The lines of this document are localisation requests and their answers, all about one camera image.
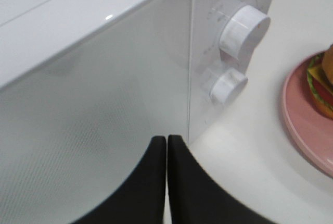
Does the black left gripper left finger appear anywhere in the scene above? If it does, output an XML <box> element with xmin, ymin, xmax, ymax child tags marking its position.
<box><xmin>75</xmin><ymin>136</ymin><xmax>166</xmax><ymax>223</ymax></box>

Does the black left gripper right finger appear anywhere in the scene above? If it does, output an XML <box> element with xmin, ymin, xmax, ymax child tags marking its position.
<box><xmin>168</xmin><ymin>135</ymin><xmax>260</xmax><ymax>223</ymax></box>

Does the white microwave knob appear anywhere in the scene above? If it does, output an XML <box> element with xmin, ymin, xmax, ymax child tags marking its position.
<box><xmin>210</xmin><ymin>68</ymin><xmax>248</xmax><ymax>106</ymax></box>
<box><xmin>219</xmin><ymin>5</ymin><xmax>271</xmax><ymax>62</ymax></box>

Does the white microwave door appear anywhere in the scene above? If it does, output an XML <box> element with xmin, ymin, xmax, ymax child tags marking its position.
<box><xmin>1</xmin><ymin>0</ymin><xmax>191</xmax><ymax>223</ymax></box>

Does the pink round plate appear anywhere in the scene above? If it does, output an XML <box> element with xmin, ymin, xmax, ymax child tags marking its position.
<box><xmin>281</xmin><ymin>53</ymin><xmax>332</xmax><ymax>177</ymax></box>

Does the burger with sesame bun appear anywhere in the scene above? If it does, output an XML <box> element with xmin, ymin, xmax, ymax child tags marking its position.
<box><xmin>306</xmin><ymin>45</ymin><xmax>332</xmax><ymax>119</ymax></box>

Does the white microwave oven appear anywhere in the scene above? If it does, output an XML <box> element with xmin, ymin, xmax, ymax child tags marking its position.
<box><xmin>0</xmin><ymin>0</ymin><xmax>283</xmax><ymax>146</ymax></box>

